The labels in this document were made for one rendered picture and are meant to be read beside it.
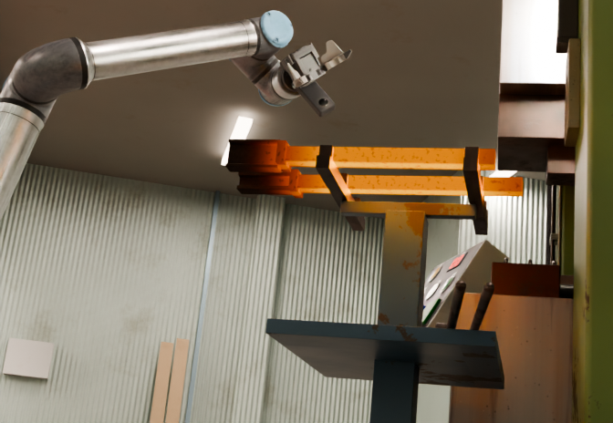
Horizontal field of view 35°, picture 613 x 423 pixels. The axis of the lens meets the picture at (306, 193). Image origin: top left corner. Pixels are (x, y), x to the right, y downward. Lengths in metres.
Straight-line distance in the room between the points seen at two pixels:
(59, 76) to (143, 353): 8.34
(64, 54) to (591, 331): 1.27
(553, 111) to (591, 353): 0.69
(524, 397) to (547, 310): 0.16
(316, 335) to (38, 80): 1.10
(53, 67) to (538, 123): 1.03
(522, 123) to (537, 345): 0.49
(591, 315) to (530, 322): 0.28
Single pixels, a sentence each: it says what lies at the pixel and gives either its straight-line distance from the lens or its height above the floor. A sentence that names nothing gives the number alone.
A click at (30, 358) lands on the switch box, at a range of 10.27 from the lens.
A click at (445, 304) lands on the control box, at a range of 2.36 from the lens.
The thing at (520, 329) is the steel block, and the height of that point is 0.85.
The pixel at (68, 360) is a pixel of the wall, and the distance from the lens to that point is 10.38.
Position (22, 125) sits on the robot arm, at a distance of 2.25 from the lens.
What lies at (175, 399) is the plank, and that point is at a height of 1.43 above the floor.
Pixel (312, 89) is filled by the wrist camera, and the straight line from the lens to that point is 2.39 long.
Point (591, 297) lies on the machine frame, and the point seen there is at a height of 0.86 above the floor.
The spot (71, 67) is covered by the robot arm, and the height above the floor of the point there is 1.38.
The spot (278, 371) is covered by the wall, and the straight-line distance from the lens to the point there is 10.53.
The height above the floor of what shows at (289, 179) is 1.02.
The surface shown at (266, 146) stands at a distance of 1.46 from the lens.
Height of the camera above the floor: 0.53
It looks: 18 degrees up
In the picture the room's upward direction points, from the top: 6 degrees clockwise
